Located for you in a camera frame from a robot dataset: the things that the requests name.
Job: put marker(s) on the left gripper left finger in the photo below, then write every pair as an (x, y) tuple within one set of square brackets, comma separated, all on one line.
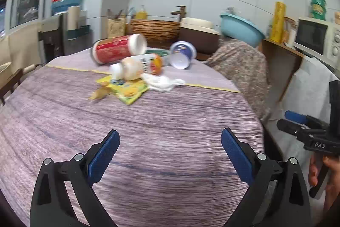
[(51, 205)]

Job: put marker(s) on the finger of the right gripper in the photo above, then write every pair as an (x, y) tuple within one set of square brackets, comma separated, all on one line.
[(291, 128), (296, 117)]

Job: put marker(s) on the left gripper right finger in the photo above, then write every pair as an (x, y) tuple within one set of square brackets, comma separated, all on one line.
[(276, 194)]

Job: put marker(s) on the right hand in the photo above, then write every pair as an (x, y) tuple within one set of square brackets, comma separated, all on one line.
[(332, 188)]

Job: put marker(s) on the wooden side cabinet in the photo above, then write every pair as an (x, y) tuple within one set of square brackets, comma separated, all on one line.
[(283, 62)]

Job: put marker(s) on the floral cloth cover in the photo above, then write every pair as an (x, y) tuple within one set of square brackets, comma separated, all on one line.
[(247, 68)]

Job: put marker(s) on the white microwave oven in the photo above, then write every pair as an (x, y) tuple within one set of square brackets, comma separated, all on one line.
[(319, 39)]

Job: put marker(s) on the yellow foil roll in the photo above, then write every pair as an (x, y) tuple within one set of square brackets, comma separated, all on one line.
[(278, 22)]

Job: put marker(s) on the light blue plastic basin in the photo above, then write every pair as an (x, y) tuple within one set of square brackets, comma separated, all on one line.
[(240, 29)]

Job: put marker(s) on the green noodle cups stack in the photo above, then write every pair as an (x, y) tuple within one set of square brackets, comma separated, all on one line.
[(318, 9)]

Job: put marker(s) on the brown white sink basin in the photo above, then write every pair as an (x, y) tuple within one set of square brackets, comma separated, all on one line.
[(201, 34)]

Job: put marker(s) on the purple striped tablecloth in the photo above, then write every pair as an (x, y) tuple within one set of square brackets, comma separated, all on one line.
[(170, 168)]

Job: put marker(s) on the blue white paper cup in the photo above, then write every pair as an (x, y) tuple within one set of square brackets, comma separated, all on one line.
[(182, 54)]

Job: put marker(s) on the white crumpled napkin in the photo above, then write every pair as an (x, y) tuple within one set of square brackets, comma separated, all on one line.
[(161, 83)]

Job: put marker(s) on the yellow snack wrapper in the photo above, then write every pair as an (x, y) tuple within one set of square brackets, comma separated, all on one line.
[(126, 91)]

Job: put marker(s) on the green flat packet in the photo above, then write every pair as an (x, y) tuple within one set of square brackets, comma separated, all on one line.
[(163, 54)]

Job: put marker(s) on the brass faucet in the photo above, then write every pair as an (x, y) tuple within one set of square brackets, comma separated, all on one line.
[(181, 13)]

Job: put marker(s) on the wicker basket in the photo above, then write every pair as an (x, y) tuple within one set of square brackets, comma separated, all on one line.
[(156, 30)]

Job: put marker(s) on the orange drink bottle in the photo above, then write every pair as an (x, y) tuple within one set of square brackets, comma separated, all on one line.
[(132, 67)]

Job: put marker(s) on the red chip can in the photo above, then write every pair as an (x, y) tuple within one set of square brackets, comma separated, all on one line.
[(113, 50)]

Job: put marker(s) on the yellow dish soap bottle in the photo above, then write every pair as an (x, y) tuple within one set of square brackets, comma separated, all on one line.
[(141, 14)]

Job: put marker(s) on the woven utensil holder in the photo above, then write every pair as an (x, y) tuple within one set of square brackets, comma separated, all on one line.
[(116, 27)]

